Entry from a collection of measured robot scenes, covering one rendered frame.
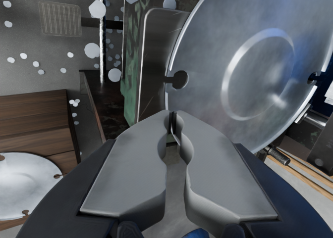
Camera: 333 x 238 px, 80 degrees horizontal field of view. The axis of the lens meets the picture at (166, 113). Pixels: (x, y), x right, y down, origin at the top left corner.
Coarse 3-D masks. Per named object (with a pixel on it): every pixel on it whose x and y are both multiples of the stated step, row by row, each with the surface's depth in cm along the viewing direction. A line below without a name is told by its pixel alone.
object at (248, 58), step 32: (224, 0) 20; (256, 0) 22; (288, 0) 24; (320, 0) 26; (192, 32) 21; (224, 32) 22; (256, 32) 24; (288, 32) 26; (320, 32) 29; (192, 64) 22; (224, 64) 24; (256, 64) 26; (288, 64) 28; (320, 64) 33; (192, 96) 24; (224, 96) 26; (256, 96) 29; (288, 96) 33; (224, 128) 30; (256, 128) 33
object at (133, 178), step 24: (144, 120) 11; (168, 120) 12; (120, 144) 9; (144, 144) 9; (120, 168) 8; (144, 168) 8; (96, 192) 7; (120, 192) 7; (144, 192) 7; (120, 216) 6; (144, 216) 7
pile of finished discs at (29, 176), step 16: (16, 160) 62; (32, 160) 65; (48, 160) 66; (0, 176) 62; (16, 176) 64; (32, 176) 67; (48, 176) 70; (0, 192) 64; (16, 192) 67; (32, 192) 69; (0, 208) 68; (16, 208) 70; (32, 208) 73
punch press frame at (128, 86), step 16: (144, 0) 34; (160, 0) 31; (176, 0) 32; (192, 0) 33; (128, 16) 43; (128, 32) 44; (128, 48) 45; (128, 64) 46; (128, 80) 47; (320, 80) 60; (128, 96) 48; (320, 96) 61; (128, 112) 49; (320, 112) 48; (288, 128) 55; (304, 128) 52; (304, 144) 52
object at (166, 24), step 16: (144, 16) 18; (160, 16) 19; (176, 16) 19; (144, 32) 19; (160, 32) 19; (176, 32) 20; (144, 48) 19; (160, 48) 20; (144, 64) 20; (160, 64) 21; (144, 80) 21; (160, 80) 22; (176, 80) 23; (144, 96) 22; (160, 96) 23; (144, 112) 23
